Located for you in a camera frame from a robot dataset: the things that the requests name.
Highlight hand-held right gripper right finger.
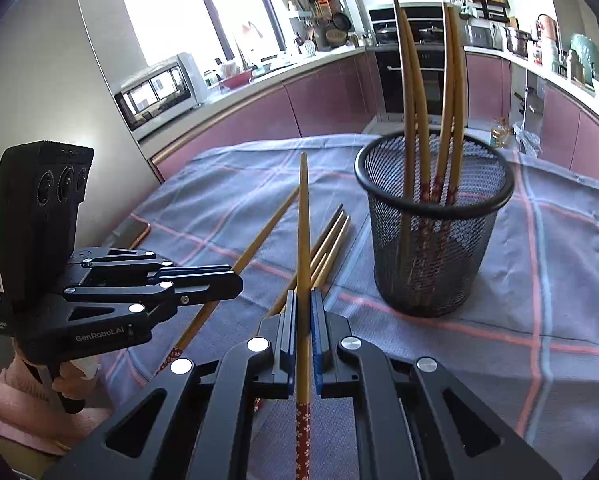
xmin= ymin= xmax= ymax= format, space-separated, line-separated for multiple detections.
xmin=310 ymin=290 xmax=563 ymax=480

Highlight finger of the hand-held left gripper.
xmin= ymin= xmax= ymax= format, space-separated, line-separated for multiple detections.
xmin=62 ymin=275 xmax=244 ymax=328
xmin=72 ymin=248 xmax=233 ymax=286

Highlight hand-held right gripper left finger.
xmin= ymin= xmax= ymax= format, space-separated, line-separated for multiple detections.
xmin=44 ymin=290 xmax=300 ymax=480

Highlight chopsticks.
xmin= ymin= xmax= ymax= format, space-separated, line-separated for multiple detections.
xmin=398 ymin=5 xmax=433 ymax=306
xmin=268 ymin=204 xmax=345 ymax=317

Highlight black mesh cup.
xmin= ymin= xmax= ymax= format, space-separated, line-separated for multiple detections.
xmin=354 ymin=130 xmax=514 ymax=318

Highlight person's left hand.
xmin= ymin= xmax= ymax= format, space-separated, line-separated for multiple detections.
xmin=52 ymin=357 xmax=103 ymax=403

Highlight grey refrigerator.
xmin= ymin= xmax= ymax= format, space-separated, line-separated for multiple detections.
xmin=0 ymin=0 xmax=165 ymax=311

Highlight white toaster oven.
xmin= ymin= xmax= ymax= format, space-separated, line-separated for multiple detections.
xmin=114 ymin=52 xmax=203 ymax=142

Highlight pink base cabinets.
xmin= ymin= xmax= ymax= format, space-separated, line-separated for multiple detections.
xmin=464 ymin=52 xmax=599 ymax=176
xmin=150 ymin=52 xmax=380 ymax=181

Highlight pink bowl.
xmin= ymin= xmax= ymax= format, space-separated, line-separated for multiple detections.
xmin=218 ymin=71 xmax=254 ymax=92

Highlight blue-grey plaid tablecloth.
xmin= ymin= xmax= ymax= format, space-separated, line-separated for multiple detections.
xmin=100 ymin=132 xmax=599 ymax=480

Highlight kitchen faucet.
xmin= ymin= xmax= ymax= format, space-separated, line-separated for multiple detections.
xmin=232 ymin=20 xmax=265 ymax=68

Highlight black built-in oven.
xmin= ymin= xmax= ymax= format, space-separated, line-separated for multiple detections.
xmin=377 ymin=47 xmax=470 ymax=121

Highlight kitchen window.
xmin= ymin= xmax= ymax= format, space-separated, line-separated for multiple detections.
xmin=142 ymin=0 xmax=285 ymax=68

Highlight cooking oil bottle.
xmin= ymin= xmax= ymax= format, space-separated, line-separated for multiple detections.
xmin=490 ymin=119 xmax=513 ymax=148

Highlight clear plastic bag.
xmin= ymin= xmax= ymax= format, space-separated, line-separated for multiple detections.
xmin=512 ymin=122 xmax=543 ymax=156

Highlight black range hood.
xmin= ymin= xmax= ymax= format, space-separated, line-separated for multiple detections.
xmin=368 ymin=4 xmax=467 ymax=46

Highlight silver rice cooker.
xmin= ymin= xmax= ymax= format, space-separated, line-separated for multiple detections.
xmin=467 ymin=24 xmax=495 ymax=48

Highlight steel stockpot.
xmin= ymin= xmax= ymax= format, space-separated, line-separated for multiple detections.
xmin=504 ymin=27 xmax=533 ymax=56

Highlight pink kettle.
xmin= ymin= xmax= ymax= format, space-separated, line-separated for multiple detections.
xmin=536 ymin=14 xmax=560 ymax=41

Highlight mint green appliance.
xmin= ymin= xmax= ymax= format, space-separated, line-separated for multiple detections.
xmin=569 ymin=34 xmax=599 ymax=83

